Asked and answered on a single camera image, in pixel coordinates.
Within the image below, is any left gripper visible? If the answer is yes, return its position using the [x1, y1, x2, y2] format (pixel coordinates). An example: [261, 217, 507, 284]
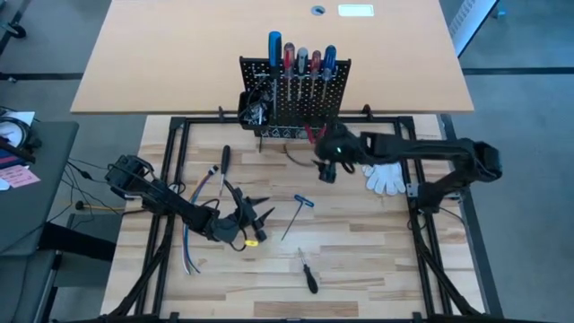
[219, 187, 275, 243]

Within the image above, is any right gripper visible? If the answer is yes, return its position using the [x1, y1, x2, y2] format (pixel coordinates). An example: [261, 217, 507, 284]
[309, 123, 364, 183]

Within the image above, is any blue T-handle hex key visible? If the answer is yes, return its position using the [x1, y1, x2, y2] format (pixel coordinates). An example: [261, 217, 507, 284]
[281, 194, 316, 242]

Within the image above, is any black ribbed handle screwdriver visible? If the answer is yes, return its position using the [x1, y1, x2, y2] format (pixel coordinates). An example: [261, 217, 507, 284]
[297, 247, 320, 295]

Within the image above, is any small red-handled screwdriver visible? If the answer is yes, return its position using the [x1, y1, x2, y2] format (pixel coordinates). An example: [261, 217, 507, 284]
[309, 49, 323, 100]

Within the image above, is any grey black handled screwdriver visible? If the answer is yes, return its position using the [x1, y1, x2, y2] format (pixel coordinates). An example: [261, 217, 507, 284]
[295, 47, 310, 100]

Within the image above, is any small blue-handled screwdriver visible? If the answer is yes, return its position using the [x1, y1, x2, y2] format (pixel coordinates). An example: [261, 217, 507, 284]
[321, 44, 338, 102]

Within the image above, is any large red-handled screwdriver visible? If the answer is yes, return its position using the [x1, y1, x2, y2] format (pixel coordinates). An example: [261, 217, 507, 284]
[282, 41, 297, 102]

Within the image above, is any large blue-handled screwdriver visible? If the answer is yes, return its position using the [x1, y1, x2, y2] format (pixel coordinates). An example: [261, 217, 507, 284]
[267, 31, 284, 120]

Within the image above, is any black metal pegboard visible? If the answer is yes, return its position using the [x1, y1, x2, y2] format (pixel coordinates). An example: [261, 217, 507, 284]
[237, 57, 352, 153]

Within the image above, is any white work glove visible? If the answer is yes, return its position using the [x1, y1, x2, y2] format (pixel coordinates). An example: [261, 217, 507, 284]
[361, 161, 407, 196]

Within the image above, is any black plastic pegboard bin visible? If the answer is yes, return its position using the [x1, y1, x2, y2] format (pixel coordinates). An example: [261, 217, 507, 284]
[236, 91, 273, 131]

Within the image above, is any white rectangular desk plate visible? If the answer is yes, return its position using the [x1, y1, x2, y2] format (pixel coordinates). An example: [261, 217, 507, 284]
[337, 4, 376, 18]

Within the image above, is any light brown desk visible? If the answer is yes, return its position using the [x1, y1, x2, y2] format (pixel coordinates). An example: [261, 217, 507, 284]
[70, 0, 475, 115]

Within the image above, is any black seat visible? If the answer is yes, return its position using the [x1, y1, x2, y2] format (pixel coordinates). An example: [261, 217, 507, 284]
[38, 222, 117, 262]

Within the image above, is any white perforated panel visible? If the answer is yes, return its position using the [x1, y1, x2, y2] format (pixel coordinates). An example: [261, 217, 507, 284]
[448, 0, 501, 57]

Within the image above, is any grey side table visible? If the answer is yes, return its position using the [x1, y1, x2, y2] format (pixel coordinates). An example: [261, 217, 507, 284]
[0, 119, 81, 257]

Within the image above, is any pink paper sheet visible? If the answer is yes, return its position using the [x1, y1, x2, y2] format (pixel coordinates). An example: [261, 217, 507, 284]
[0, 164, 41, 189]

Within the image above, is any white paper sheet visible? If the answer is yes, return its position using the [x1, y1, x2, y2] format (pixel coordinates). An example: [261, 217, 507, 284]
[0, 110, 36, 149]

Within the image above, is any black chair caster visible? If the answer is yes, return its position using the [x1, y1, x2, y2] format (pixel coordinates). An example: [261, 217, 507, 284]
[0, 20, 27, 41]

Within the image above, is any silver wire hook rack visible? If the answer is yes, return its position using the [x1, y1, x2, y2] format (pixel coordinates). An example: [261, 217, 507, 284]
[262, 127, 306, 139]

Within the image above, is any slim black-handled screwdriver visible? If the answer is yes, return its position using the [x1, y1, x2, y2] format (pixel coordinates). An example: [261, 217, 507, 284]
[218, 144, 231, 196]

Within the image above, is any coloured wire harness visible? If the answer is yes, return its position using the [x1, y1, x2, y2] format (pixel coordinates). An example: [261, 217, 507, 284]
[181, 164, 221, 275]

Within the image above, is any black cable bundle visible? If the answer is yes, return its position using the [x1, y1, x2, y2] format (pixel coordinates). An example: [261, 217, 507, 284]
[0, 117, 44, 165]

